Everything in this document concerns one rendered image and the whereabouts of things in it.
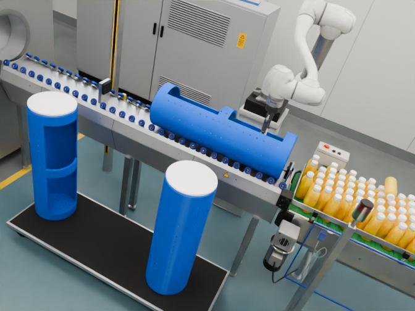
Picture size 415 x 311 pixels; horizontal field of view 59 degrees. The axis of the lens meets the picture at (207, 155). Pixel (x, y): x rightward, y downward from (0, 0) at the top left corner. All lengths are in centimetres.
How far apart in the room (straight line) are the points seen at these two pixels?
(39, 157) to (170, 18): 215
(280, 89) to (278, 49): 301
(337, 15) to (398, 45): 255
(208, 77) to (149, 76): 74
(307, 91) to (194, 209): 85
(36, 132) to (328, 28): 182
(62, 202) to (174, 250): 114
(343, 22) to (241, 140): 89
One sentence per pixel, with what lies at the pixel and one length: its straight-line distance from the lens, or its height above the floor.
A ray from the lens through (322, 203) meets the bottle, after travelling 217.
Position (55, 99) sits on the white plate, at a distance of 243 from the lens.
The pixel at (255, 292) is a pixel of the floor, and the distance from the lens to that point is 287.
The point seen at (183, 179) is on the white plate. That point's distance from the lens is 189.
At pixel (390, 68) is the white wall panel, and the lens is 490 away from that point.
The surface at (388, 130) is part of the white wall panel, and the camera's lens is 517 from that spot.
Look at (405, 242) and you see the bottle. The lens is 229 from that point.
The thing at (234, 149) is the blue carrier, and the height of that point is 109.
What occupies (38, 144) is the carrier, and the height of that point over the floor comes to 81.
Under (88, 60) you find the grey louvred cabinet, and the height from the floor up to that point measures 27.
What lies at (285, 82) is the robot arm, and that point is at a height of 154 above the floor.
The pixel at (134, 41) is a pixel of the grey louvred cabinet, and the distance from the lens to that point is 431.
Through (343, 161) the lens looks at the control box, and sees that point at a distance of 245.
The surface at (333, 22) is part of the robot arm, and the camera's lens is 234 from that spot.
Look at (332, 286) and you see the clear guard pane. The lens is 239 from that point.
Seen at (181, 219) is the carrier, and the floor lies 85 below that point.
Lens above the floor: 226
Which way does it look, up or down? 35 degrees down
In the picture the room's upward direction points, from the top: 15 degrees clockwise
